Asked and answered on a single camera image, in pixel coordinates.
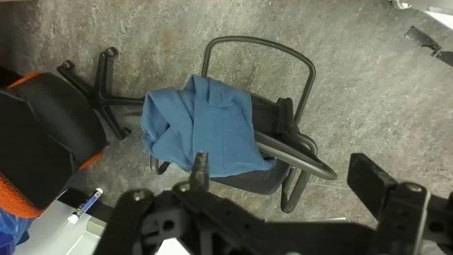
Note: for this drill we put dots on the black mesh guest chair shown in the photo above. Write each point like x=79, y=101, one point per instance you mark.
x=276, y=118

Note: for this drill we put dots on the white marker pen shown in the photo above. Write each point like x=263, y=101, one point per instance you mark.
x=85, y=206

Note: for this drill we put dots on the orange and black office chair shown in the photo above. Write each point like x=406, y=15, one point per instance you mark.
x=51, y=136

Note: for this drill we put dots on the white table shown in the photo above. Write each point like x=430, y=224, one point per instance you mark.
x=56, y=231

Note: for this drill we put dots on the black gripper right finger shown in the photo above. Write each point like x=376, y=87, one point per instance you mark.
x=372, y=186

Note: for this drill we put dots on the blue jersey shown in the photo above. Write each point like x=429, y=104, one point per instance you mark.
x=212, y=128

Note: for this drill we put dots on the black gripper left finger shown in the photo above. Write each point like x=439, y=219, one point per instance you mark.
x=199, y=172

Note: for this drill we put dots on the black flat floor object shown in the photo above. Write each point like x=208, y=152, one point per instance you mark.
x=425, y=41

